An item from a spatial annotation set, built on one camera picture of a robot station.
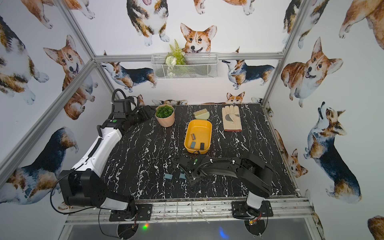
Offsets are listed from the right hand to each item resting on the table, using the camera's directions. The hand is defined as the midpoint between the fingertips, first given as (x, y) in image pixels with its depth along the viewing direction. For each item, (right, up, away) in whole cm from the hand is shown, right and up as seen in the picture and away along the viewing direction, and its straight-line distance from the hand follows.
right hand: (193, 179), depth 82 cm
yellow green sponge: (+5, +37, +34) cm, 50 cm away
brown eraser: (-1, +21, +18) cm, 28 cm away
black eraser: (+5, +16, +15) cm, 22 cm away
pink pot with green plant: (-20, +36, +19) cm, 45 cm away
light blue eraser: (-1, +16, +16) cm, 23 cm away
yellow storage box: (+2, +22, +18) cm, 28 cm away
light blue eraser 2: (-15, +1, +4) cm, 15 cm away
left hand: (-23, +38, 0) cm, 45 cm away
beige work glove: (+27, +33, +30) cm, 52 cm away
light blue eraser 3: (-7, +1, +3) cm, 7 cm away
